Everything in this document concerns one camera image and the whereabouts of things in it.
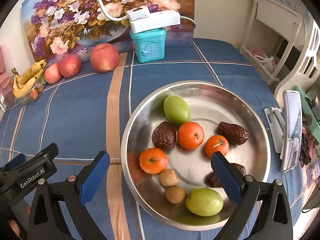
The large red apple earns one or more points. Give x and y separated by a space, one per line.
104 57

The teal house-shaped tin box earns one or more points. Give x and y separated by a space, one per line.
149 45

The clear glass fruit dish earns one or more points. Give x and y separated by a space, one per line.
28 92

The middle red apple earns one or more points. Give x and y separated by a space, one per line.
69 65

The green pear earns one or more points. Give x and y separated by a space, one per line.
176 110
204 202

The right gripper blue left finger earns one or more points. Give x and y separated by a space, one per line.
91 175

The yellow banana bunch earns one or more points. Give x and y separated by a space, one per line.
36 70

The brown longan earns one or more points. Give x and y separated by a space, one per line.
168 178
175 194

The white phone stand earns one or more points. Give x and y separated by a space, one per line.
276 124

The tangerine with stem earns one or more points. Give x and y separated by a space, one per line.
216 143

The person's left hand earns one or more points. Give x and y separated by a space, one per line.
21 211

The small pink peach apple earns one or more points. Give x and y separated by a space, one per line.
52 74

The white gooseneck clip lamp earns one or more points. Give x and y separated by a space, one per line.
142 19

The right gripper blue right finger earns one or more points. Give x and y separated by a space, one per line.
229 176

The dark wrinkled passion fruit front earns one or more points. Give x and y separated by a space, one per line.
211 179

